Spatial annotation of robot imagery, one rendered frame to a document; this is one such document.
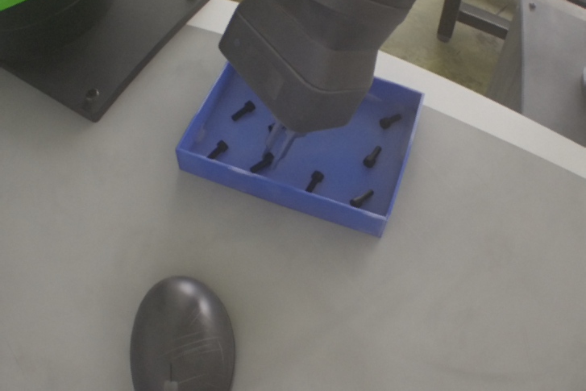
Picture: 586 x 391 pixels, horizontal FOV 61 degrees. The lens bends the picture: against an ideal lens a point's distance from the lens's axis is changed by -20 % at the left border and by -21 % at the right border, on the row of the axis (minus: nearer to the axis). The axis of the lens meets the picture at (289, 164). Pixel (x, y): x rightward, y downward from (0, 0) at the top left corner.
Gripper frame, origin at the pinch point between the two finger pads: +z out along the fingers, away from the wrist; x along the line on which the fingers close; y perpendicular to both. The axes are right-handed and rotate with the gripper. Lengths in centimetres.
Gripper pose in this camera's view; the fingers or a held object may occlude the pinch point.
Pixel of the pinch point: (268, 161)
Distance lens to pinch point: 36.9
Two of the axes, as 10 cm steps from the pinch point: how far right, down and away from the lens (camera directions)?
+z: -4.1, 6.9, 6.0
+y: -7.2, 1.6, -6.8
